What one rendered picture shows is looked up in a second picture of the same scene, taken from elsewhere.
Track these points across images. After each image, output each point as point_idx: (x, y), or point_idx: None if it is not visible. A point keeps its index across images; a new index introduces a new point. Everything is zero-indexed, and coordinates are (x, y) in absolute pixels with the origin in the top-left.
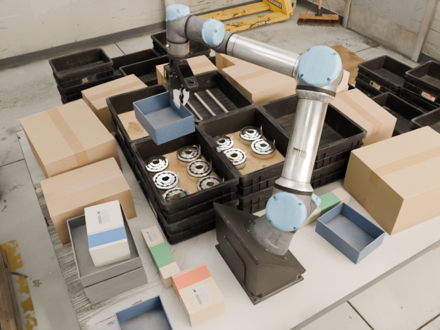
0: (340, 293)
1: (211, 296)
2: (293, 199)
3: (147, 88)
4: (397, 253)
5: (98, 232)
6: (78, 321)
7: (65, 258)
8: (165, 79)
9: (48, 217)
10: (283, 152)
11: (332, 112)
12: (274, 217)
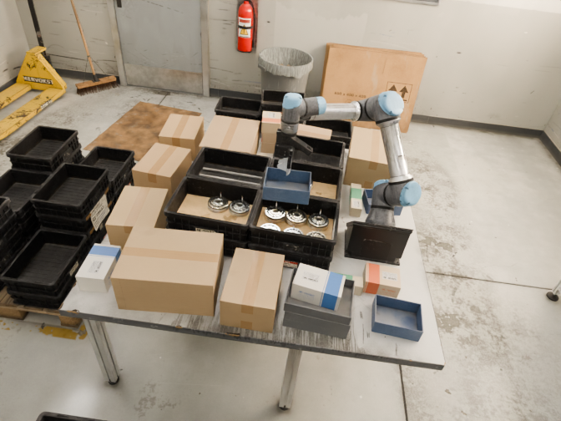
0: (413, 231)
1: (394, 272)
2: (415, 183)
3: (180, 185)
4: None
5: (325, 286)
6: (354, 352)
7: (287, 337)
8: (276, 156)
9: (228, 330)
10: (314, 180)
11: (309, 141)
12: (410, 200)
